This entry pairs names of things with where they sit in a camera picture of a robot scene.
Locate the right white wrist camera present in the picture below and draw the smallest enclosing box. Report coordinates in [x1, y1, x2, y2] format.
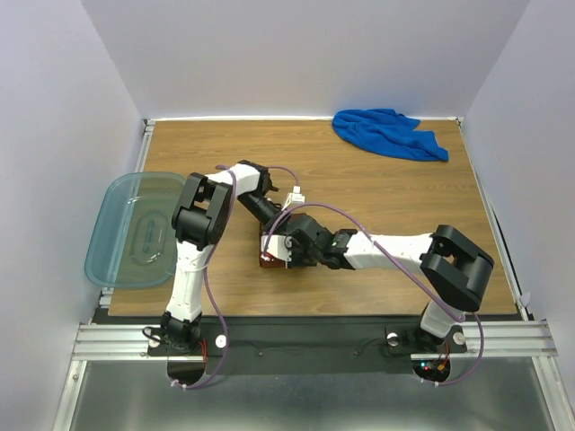
[260, 234, 292, 264]

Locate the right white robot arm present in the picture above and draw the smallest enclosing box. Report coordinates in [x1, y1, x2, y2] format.
[279, 214, 494, 350]

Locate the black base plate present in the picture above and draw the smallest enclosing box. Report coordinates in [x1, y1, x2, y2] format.
[147, 315, 467, 375]

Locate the brown towel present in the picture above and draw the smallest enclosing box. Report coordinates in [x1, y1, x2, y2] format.
[259, 224, 288, 268]

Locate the teal plastic bin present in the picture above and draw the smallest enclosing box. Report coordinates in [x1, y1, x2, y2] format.
[84, 172, 185, 289]

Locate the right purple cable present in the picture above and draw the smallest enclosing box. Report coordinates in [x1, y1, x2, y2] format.
[262, 202, 485, 388]

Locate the blue towel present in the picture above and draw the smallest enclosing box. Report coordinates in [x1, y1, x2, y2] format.
[332, 109, 449, 162]

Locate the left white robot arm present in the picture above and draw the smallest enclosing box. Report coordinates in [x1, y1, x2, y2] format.
[161, 161, 279, 354]

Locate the purple cable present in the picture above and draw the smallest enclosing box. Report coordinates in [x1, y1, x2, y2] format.
[169, 163, 302, 391]
[262, 202, 485, 388]

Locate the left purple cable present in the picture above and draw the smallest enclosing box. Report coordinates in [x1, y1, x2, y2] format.
[169, 163, 302, 391]

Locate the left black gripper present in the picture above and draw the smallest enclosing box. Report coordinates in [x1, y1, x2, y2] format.
[235, 190, 291, 236]

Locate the aluminium frame rail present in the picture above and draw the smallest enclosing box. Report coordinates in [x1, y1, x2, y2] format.
[72, 321, 558, 361]

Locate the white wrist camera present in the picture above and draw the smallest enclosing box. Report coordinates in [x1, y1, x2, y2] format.
[260, 234, 292, 264]
[281, 185, 305, 210]

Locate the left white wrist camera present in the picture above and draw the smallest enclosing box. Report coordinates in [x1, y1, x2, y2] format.
[281, 185, 305, 210]

